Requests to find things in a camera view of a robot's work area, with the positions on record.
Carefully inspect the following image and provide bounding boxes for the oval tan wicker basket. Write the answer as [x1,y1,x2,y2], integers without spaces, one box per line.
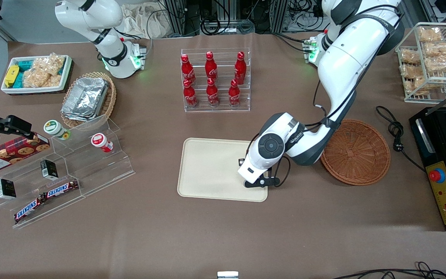
[60,72,117,129]

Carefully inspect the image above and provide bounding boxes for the yellow snack pack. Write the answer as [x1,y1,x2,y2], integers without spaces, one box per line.
[4,65,20,88]

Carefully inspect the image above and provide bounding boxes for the green lid cup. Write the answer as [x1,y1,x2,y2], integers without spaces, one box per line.
[44,120,71,141]

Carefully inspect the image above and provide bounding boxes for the black power cable with plug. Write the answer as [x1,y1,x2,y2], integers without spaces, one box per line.
[375,105,427,173]

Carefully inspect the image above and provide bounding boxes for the clear acrylic bottle rack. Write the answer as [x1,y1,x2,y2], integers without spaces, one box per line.
[180,48,251,113]

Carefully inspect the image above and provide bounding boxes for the round brown wicker basket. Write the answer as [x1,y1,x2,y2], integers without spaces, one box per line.
[320,119,391,186]

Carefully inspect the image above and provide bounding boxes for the clear bag rice crackers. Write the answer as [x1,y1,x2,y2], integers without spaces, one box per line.
[33,53,66,76]
[22,69,62,88]

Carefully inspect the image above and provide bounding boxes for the coiled grey cable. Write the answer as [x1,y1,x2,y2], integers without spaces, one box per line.
[227,19,255,34]

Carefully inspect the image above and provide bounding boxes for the red tartan cookie box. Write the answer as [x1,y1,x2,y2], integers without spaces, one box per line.
[0,133,50,174]

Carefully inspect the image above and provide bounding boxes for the thin black cable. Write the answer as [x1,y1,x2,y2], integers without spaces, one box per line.
[331,262,446,279]

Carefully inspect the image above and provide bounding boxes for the coiled black cable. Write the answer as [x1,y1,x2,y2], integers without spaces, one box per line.
[200,15,228,36]

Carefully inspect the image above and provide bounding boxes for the small black box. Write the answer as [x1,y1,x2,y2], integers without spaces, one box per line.
[40,159,58,181]
[0,178,17,200]

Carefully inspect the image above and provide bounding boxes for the red cola bottle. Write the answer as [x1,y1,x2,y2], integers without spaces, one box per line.
[206,78,220,107]
[205,51,218,82]
[228,79,241,107]
[180,54,196,86]
[234,51,247,85]
[183,79,199,108]

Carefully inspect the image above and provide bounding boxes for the red lid cup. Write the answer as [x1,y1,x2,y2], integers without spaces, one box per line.
[91,133,113,153]

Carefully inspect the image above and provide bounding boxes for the black arm base cable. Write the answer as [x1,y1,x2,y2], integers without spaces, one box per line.
[271,32,312,53]

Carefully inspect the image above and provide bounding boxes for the black arm hose cable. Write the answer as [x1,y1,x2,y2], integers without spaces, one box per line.
[246,4,405,188]

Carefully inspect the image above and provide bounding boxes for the cream plastic tray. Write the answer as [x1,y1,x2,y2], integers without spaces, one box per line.
[177,138,269,203]

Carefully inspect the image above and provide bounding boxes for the aluminium profile post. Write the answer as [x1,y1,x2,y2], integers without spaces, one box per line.
[164,0,188,36]
[270,0,288,33]

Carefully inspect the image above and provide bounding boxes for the clear acrylic stepped display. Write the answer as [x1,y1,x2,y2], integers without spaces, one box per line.
[0,114,136,229]

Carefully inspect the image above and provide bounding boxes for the white rectangular bin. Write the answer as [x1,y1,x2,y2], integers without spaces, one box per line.
[1,55,72,95]

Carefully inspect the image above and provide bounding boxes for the clear bag fried snack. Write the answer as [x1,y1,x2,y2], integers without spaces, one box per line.
[425,55,446,73]
[400,63,425,79]
[400,48,422,64]
[424,42,446,57]
[418,26,443,43]
[404,77,429,96]

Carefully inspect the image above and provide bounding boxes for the black appliance yellow panel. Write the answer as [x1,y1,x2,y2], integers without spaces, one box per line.
[409,104,446,232]

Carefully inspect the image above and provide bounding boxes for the brown Snickers bar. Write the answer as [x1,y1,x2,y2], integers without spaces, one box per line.
[44,180,79,199]
[14,195,47,223]

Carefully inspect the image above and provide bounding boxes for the beige cloth bag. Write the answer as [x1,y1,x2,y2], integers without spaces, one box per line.
[120,3,169,39]

